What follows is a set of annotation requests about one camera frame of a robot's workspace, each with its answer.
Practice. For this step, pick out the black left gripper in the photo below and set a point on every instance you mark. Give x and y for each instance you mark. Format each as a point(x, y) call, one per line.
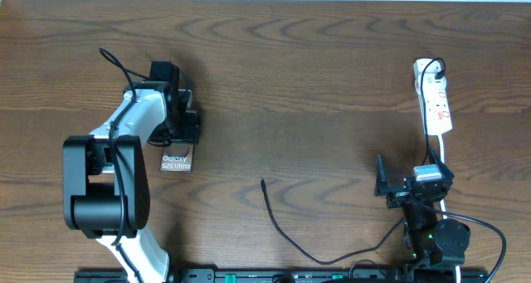
point(191, 132)

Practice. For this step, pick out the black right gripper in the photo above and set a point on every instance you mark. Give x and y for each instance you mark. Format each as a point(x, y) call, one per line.
point(381, 185)

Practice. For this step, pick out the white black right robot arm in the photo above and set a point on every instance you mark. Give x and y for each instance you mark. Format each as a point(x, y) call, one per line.
point(437, 244)

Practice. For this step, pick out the white charger plug adapter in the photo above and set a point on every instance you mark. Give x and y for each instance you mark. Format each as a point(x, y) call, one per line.
point(434, 80)

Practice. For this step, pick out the white power strip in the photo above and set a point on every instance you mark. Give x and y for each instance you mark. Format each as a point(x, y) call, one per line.
point(435, 112)

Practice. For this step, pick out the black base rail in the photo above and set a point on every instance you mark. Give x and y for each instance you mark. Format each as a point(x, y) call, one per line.
point(363, 274)

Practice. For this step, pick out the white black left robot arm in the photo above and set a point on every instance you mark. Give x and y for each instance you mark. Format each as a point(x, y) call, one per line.
point(105, 184)

